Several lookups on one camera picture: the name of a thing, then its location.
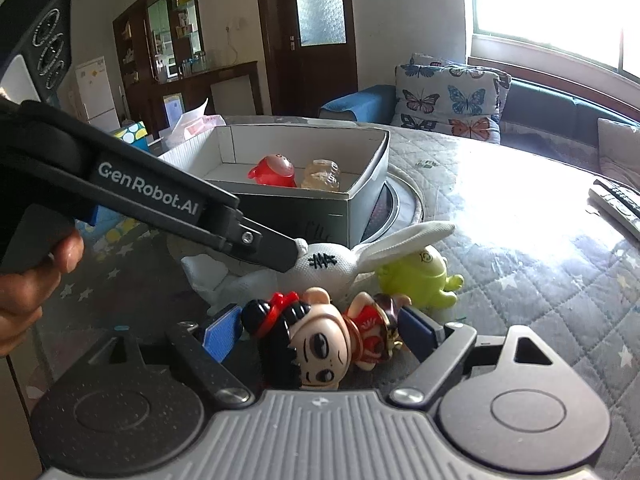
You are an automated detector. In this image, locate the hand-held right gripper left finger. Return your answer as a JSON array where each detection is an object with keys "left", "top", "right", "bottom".
[{"left": 87, "top": 303, "right": 256, "bottom": 406}]

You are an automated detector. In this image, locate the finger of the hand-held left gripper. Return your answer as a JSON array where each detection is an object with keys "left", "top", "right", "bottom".
[{"left": 220, "top": 206, "right": 301, "bottom": 274}]

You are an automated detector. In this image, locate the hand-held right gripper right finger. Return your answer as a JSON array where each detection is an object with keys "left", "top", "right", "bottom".
[{"left": 389, "top": 306, "right": 556, "bottom": 408}]

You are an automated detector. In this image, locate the grey cardboard box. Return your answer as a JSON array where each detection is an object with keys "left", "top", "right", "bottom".
[{"left": 159, "top": 123, "right": 392, "bottom": 247}]

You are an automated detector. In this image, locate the white plush rabbit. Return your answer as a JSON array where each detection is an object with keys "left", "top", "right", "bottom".
[{"left": 181, "top": 222, "right": 457, "bottom": 317}]

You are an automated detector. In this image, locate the black-haired doll figurine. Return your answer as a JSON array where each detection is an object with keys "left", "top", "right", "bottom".
[{"left": 241, "top": 287, "right": 414, "bottom": 394}]

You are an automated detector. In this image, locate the person's left hand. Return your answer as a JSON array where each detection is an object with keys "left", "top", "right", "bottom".
[{"left": 0, "top": 227, "right": 86, "bottom": 359}]

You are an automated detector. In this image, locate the polka dot tissue box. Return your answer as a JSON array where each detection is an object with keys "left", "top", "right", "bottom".
[{"left": 110, "top": 120, "right": 149, "bottom": 149}]

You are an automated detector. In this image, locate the green toy figure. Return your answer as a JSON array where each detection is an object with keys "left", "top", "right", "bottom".
[{"left": 375, "top": 246, "right": 465, "bottom": 311}]

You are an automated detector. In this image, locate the red toy figure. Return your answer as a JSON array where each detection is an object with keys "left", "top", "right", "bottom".
[{"left": 247, "top": 153, "right": 297, "bottom": 189}]

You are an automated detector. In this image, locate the translucent yellow toy figure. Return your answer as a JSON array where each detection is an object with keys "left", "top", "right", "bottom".
[{"left": 299, "top": 158, "right": 344, "bottom": 192}]

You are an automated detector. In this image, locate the white refrigerator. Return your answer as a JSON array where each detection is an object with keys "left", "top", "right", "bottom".
[{"left": 74, "top": 56, "right": 121, "bottom": 132}]

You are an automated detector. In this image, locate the pink packet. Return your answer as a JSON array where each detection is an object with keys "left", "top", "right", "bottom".
[{"left": 170, "top": 113, "right": 227, "bottom": 144}]

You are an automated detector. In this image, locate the round turntable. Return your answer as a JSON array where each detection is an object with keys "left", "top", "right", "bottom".
[{"left": 359, "top": 164, "right": 427, "bottom": 247}]

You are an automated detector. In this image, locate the white panel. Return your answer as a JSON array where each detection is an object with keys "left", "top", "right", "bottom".
[{"left": 209, "top": 75, "right": 251, "bottom": 116}]

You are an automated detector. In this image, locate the dark wooden cabinet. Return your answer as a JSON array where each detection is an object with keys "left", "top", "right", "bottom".
[{"left": 112, "top": 0, "right": 262, "bottom": 137}]

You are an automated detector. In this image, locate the blue cloth-covered chair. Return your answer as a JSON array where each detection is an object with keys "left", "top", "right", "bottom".
[{"left": 318, "top": 84, "right": 399, "bottom": 124}]

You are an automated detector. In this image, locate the dark wooden door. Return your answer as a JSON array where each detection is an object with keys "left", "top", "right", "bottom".
[{"left": 253, "top": 0, "right": 359, "bottom": 119}]

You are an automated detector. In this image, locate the butterfly print cushion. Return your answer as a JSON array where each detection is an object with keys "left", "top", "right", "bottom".
[
  {"left": 409, "top": 52, "right": 514, "bottom": 122},
  {"left": 390, "top": 63, "right": 503, "bottom": 146}
]

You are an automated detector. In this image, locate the grey remote control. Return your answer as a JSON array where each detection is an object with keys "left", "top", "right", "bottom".
[{"left": 587, "top": 186, "right": 640, "bottom": 241}]

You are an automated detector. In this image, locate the black remote control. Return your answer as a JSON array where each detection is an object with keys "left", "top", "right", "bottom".
[{"left": 593, "top": 177, "right": 640, "bottom": 207}]

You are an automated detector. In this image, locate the dark green sofa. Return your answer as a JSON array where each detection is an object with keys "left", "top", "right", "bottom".
[{"left": 499, "top": 77, "right": 640, "bottom": 181}]

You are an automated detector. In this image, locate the grey cushion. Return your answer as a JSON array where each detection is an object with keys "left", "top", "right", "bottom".
[{"left": 597, "top": 117, "right": 640, "bottom": 177}]

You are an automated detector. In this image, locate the window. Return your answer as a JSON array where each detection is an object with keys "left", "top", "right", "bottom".
[{"left": 469, "top": 0, "right": 640, "bottom": 77}]

